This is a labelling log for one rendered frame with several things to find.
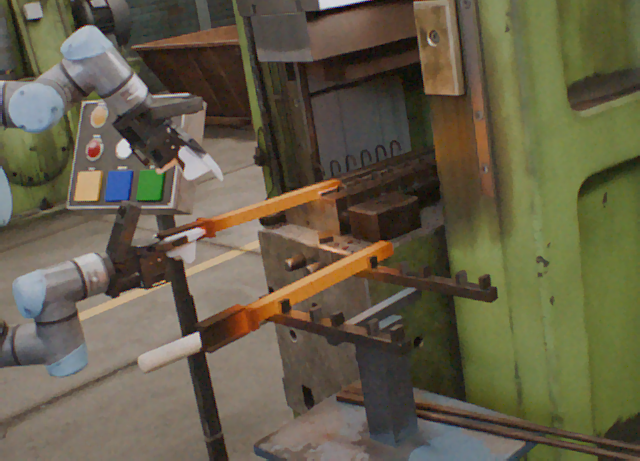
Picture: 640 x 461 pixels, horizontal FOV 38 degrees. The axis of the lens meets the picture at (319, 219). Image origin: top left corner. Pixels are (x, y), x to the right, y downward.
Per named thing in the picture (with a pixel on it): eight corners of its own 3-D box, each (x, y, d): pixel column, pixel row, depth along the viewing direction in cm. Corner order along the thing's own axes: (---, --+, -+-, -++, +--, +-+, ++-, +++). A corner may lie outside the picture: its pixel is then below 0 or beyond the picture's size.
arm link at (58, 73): (2, 101, 153) (55, 62, 152) (16, 93, 163) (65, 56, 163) (33, 139, 155) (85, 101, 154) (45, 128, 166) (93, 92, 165)
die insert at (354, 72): (346, 81, 187) (341, 52, 185) (324, 80, 193) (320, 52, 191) (453, 53, 202) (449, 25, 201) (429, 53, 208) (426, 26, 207)
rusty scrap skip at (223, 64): (260, 137, 801) (242, 40, 778) (145, 130, 941) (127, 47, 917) (357, 106, 875) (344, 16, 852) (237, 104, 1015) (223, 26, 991)
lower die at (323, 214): (340, 236, 186) (334, 195, 184) (286, 222, 202) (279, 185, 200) (486, 181, 209) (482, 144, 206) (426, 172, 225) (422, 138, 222)
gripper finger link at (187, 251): (208, 254, 177) (165, 268, 173) (203, 224, 175) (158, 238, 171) (216, 257, 174) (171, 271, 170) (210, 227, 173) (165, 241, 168)
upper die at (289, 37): (312, 61, 177) (304, 12, 174) (258, 61, 193) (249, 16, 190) (468, 23, 199) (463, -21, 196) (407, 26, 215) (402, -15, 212)
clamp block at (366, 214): (378, 245, 177) (373, 213, 175) (351, 238, 184) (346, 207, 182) (424, 227, 183) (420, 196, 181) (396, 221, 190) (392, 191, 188)
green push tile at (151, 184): (159, 200, 214) (164, 169, 215) (135, 200, 218) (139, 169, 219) (164, 202, 216) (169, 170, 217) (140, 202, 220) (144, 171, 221)
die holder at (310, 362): (394, 466, 184) (362, 257, 172) (289, 408, 215) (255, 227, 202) (576, 362, 214) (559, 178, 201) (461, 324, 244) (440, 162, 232)
